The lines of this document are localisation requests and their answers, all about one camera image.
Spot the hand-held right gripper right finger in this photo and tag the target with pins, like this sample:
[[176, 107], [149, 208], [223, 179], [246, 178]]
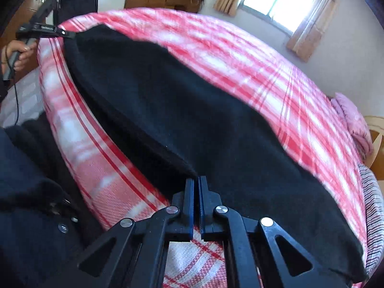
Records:
[[202, 205]]

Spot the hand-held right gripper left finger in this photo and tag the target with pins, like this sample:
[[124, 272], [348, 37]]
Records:
[[189, 205]]

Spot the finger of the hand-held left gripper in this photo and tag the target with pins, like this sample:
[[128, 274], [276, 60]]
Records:
[[66, 33]]

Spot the black pants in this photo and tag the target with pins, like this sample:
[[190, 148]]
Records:
[[180, 111]]

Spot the person's left hand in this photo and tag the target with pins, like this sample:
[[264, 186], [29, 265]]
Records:
[[26, 57]]

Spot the brown wooden door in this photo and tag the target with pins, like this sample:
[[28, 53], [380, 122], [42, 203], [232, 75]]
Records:
[[21, 15]]

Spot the black chair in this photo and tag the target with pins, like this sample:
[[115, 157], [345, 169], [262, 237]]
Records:
[[78, 3]]

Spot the red plaid bed sheet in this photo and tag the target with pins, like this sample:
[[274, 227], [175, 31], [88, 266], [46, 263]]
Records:
[[240, 51]]

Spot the person's dark jacket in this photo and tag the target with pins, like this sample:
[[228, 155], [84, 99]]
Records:
[[30, 216]]

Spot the grey striped pillow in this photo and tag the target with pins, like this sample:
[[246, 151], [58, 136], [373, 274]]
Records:
[[370, 204]]

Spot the pink folded blanket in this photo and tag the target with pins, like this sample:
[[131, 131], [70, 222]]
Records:
[[354, 123]]

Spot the cream wooden headboard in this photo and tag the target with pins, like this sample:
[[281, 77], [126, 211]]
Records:
[[378, 138]]

